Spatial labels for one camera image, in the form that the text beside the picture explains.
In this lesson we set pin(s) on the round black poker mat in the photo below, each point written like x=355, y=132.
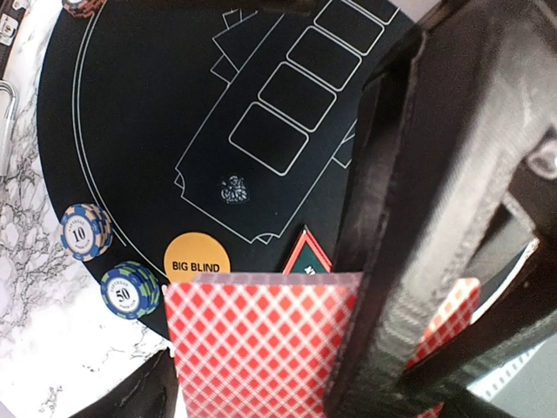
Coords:
x=237, y=124

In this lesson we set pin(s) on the black poker chip case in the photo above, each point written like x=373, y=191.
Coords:
x=12, y=13

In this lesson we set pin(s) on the red triangular all-in marker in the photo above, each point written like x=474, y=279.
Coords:
x=307, y=256

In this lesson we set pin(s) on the white chip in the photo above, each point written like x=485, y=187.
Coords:
x=86, y=231

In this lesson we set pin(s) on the brown chip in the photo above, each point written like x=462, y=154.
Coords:
x=82, y=8

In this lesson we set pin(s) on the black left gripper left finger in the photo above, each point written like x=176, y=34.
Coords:
x=150, y=391

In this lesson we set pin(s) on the red playing card deck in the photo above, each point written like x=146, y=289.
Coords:
x=258, y=344

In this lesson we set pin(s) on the green 50 chip stack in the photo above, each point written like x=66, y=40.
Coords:
x=130, y=290

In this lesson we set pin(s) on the orange big blind button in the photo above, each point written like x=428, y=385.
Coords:
x=191, y=254

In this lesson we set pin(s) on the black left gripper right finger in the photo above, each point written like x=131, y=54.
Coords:
x=452, y=174

